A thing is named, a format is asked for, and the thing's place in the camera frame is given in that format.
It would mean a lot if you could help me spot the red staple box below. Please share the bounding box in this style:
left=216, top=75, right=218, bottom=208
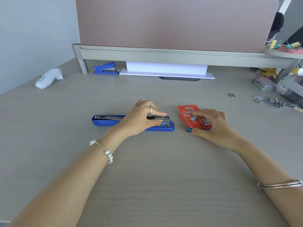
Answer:
left=178, top=105, right=212, bottom=130

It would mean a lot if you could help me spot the person's right hand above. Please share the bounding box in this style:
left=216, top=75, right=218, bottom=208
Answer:
left=186, top=109, right=244, bottom=153

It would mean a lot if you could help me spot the small blue stapler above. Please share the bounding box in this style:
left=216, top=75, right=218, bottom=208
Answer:
left=93, top=62, right=120, bottom=75

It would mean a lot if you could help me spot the pink desk partition panel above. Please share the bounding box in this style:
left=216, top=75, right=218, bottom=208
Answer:
left=75, top=0, right=279, bottom=54

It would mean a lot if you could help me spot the dark flat tray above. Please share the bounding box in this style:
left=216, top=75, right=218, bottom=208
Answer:
left=159, top=77, right=200, bottom=81

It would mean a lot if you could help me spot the pearl bracelet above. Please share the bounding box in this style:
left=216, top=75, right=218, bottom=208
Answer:
left=90, top=140, right=113, bottom=164

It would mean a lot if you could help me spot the pile of loose staples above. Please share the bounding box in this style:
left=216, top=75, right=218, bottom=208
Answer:
left=253, top=96, right=297, bottom=113

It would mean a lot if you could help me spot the white handheld device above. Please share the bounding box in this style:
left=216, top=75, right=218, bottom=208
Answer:
left=36, top=68, right=64, bottom=89

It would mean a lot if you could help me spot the grey metal desk frame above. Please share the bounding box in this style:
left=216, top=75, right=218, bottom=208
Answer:
left=72, top=44, right=301, bottom=75

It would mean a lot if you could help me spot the grey shelf support pole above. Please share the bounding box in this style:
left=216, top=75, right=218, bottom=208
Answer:
left=275, top=59, right=299, bottom=84

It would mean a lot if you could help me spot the person's right forearm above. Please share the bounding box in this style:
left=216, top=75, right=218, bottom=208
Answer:
left=233, top=139, right=303, bottom=227

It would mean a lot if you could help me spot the person's left forearm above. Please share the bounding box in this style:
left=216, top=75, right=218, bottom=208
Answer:
left=8, top=126, right=130, bottom=227

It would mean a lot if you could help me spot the person's left hand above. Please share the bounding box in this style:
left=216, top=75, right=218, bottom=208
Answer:
left=115, top=99, right=168, bottom=138

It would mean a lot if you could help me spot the grey plush toy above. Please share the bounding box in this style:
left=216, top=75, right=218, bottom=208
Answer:
left=276, top=74, right=303, bottom=107

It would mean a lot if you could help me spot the long blue stapler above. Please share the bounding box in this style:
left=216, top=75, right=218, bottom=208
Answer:
left=92, top=114, right=175, bottom=132

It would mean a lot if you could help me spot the white paper stand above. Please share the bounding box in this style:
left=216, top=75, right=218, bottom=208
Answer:
left=119, top=61, right=216, bottom=80

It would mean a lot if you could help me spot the yellow crumpled paper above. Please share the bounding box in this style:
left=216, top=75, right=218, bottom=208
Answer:
left=257, top=68, right=277, bottom=79

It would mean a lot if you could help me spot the silver bangle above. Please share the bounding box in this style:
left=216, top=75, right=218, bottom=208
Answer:
left=258, top=180, right=303, bottom=189

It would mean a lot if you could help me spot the stack of pink sticky notes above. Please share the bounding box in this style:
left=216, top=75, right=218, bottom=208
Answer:
left=251, top=76, right=277, bottom=92

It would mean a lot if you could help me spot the round grey side shelf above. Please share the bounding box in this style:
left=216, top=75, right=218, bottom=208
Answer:
left=263, top=46, right=303, bottom=59

